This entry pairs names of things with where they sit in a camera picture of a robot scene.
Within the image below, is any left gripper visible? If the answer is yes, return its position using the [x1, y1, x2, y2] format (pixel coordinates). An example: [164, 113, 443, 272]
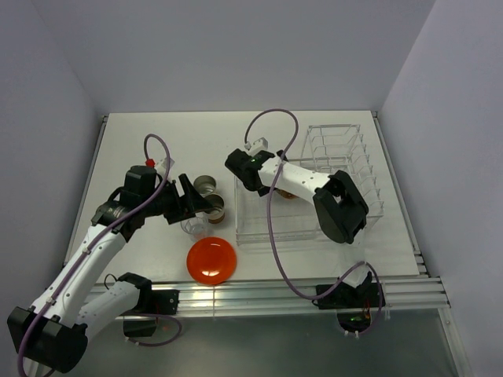
[141, 174, 211, 225]

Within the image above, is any steel cup brown base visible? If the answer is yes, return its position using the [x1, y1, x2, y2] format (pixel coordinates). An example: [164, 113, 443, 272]
[204, 193, 226, 224]

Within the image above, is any clear faceted glass tumbler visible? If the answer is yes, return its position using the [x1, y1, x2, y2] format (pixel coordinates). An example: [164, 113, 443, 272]
[181, 213, 209, 242]

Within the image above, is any white ceramic bowl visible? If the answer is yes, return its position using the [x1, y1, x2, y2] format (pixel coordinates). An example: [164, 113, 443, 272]
[275, 188, 298, 200]

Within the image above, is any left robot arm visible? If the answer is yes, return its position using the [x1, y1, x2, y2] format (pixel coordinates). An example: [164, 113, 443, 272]
[7, 165, 211, 375]

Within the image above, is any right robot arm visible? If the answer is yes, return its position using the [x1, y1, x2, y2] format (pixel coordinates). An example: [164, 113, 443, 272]
[225, 149, 382, 301]

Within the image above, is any clear acrylic dish rack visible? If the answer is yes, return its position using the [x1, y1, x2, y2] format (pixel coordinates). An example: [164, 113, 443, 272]
[234, 124, 384, 245]

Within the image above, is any orange plate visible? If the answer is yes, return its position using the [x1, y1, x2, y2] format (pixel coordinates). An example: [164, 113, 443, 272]
[186, 236, 237, 286]

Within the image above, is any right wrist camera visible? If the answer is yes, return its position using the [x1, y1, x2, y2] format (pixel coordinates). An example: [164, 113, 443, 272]
[244, 137, 268, 156]

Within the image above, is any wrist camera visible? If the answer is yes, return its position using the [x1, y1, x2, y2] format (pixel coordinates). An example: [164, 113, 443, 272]
[244, 137, 268, 156]
[145, 158, 174, 174]

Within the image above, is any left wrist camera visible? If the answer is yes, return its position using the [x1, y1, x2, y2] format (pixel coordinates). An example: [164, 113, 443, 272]
[145, 158, 174, 174]

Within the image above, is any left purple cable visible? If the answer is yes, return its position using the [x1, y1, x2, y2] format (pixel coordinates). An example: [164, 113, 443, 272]
[17, 134, 184, 377]

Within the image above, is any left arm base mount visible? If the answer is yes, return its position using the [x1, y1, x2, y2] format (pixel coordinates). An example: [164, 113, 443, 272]
[123, 289, 182, 347]

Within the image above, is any aluminium front rail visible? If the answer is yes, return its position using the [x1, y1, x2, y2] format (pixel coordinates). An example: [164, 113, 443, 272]
[84, 276, 451, 321]

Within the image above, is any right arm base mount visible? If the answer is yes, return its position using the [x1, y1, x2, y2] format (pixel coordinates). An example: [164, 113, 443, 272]
[312, 281, 386, 337]

